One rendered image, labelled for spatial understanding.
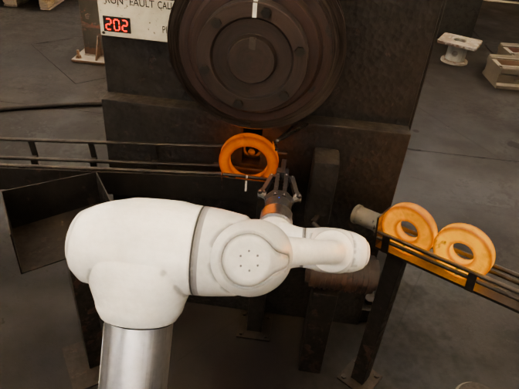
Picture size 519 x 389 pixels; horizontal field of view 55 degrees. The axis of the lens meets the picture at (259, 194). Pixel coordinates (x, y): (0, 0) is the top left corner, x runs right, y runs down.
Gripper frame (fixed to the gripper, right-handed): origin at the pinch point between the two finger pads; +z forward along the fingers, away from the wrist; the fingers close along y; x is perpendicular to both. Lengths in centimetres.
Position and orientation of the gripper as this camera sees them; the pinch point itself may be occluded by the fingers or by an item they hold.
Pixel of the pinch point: (283, 169)
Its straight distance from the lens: 153.1
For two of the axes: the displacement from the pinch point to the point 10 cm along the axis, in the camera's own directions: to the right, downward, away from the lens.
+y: 9.9, 1.2, -0.5
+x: 0.6, -7.6, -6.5
